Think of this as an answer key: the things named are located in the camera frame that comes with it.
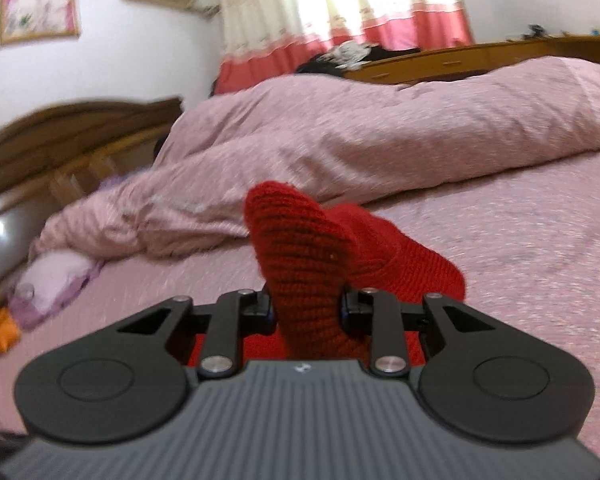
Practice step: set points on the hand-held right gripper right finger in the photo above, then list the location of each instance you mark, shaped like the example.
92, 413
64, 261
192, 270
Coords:
356, 313

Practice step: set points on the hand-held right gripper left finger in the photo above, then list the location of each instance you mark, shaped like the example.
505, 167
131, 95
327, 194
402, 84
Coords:
259, 313

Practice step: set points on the red knit sweater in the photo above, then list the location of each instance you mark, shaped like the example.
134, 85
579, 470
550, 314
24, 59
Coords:
300, 260

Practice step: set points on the pile of dark clothes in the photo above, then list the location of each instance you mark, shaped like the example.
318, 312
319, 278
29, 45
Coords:
350, 55

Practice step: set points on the pink floral duvet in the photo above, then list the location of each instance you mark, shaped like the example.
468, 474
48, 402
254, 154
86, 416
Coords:
379, 130

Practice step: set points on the pink floral bed sheet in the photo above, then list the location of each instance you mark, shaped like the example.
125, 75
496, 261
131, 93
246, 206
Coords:
529, 240

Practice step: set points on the light purple pillow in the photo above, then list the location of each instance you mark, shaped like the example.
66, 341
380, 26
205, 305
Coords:
55, 280

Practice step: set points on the wooden headboard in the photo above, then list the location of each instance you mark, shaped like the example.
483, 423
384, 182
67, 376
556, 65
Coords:
55, 140

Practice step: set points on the wooden dresser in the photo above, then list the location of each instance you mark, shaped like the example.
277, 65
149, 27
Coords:
479, 57

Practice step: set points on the pink and white curtain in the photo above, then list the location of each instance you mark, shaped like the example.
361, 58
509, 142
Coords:
340, 0

